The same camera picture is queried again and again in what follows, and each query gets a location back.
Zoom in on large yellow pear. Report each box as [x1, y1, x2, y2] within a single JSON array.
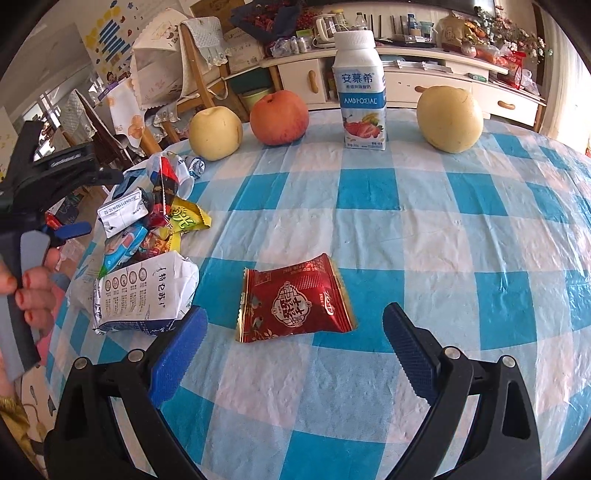
[[416, 85, 485, 154]]

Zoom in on white printed sack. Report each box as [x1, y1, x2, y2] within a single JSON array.
[[225, 31, 265, 71]]

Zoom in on dark cloth with red print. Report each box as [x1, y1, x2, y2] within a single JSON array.
[[230, 0, 302, 41]]

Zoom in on blue wall stickers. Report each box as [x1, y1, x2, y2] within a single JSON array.
[[76, 0, 136, 65]]

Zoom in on small yellow pear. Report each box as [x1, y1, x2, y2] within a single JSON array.
[[188, 106, 244, 161]]

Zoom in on glass kettle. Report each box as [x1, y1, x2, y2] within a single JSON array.
[[314, 13, 341, 48]]

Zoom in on white cabinet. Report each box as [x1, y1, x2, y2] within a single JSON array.
[[263, 44, 548, 134]]

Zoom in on artificial flower bunch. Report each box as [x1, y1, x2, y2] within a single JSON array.
[[478, 7, 546, 58]]

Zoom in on green waste bin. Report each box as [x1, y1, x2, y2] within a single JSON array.
[[239, 87, 274, 112]]

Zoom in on person's left forearm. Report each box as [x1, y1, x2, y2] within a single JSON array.
[[0, 351, 24, 416]]

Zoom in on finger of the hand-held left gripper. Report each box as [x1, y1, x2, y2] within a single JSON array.
[[45, 220, 93, 243]]

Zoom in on white red plastic wrapper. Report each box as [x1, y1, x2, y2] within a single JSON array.
[[139, 152, 206, 217]]

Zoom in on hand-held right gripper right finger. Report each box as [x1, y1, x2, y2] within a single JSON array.
[[382, 302, 542, 480]]

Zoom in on white yogurt bottle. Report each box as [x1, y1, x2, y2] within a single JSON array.
[[331, 30, 389, 151]]

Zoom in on crumpled white milk carton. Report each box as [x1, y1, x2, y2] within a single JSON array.
[[91, 251, 200, 337]]

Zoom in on white orange floral tablecloth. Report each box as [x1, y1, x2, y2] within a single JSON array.
[[98, 78, 149, 149]]

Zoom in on red apple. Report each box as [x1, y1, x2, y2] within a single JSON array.
[[250, 90, 310, 147]]

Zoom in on red snack packet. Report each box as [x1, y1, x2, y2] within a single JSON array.
[[235, 253, 358, 344]]

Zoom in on cream chair cover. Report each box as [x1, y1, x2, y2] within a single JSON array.
[[130, 9, 188, 109]]

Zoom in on blue white checked tablecloth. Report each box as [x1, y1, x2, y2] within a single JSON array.
[[44, 107, 591, 480]]

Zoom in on orange red snack wrapper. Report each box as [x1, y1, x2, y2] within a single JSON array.
[[139, 228, 182, 259]]

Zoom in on dark wooden chair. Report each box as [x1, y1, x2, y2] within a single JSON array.
[[62, 90, 125, 169]]

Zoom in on person's left hand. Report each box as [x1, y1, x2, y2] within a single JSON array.
[[0, 247, 63, 340]]

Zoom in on yellow snack wrapper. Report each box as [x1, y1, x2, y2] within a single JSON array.
[[157, 196, 213, 241]]

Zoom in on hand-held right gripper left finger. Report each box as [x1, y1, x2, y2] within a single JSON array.
[[44, 305, 209, 480]]

